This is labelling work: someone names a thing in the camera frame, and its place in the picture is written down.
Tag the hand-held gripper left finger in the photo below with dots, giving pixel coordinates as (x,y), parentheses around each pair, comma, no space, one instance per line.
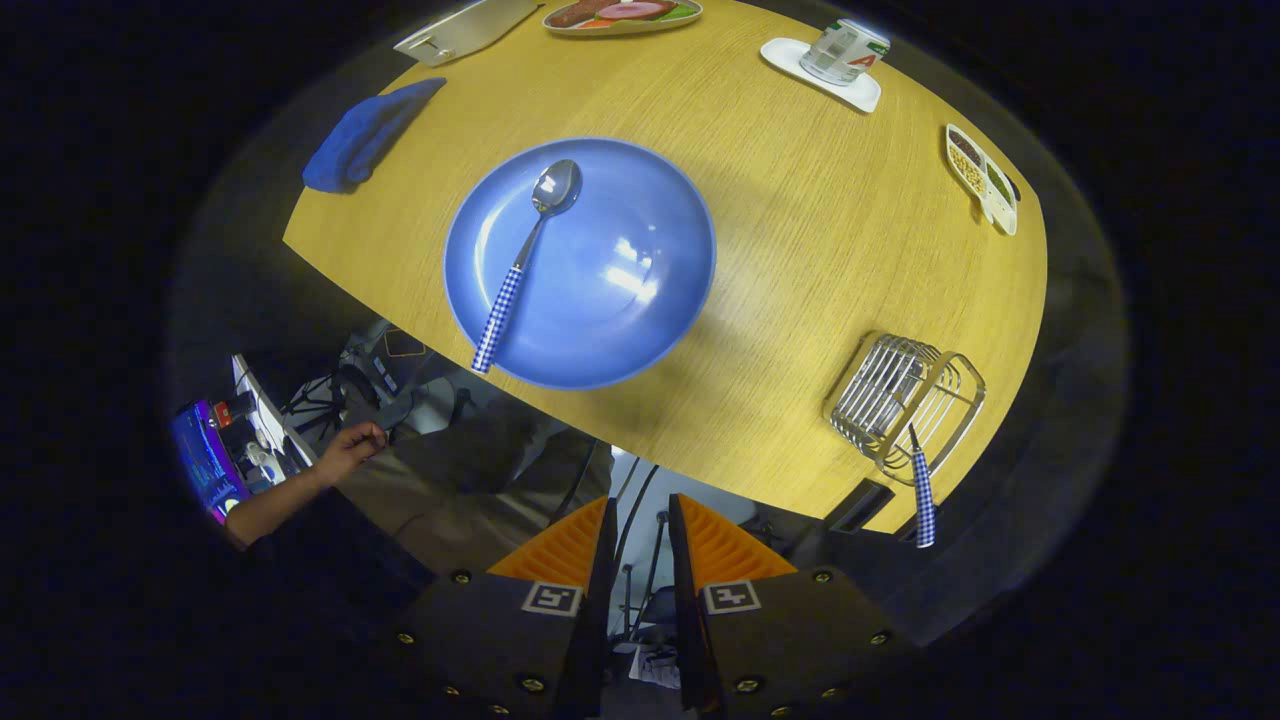
(600,620)

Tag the white divided snack dish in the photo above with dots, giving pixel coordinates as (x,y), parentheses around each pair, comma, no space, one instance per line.
(985,185)

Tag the blue folded cloth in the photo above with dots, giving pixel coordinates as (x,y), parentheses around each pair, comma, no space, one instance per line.
(360,140)

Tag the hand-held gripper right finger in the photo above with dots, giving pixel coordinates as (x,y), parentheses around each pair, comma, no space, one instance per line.
(690,620)

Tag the white toaster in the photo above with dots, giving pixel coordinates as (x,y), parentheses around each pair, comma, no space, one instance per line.
(470,30)

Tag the oval plate of food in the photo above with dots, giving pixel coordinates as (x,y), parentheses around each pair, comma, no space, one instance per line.
(620,15)

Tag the person's dark shirt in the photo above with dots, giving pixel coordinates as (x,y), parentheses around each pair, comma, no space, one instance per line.
(330,570)

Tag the laptop with purple screen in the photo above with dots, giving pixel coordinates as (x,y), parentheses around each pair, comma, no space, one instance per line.
(205,465)

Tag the white coaster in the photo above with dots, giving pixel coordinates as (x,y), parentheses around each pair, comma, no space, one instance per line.
(860,98)

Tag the black table bracket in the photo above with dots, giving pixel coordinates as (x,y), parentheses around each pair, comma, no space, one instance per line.
(860,505)

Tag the blue plate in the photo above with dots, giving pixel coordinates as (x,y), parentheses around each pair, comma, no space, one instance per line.
(620,250)

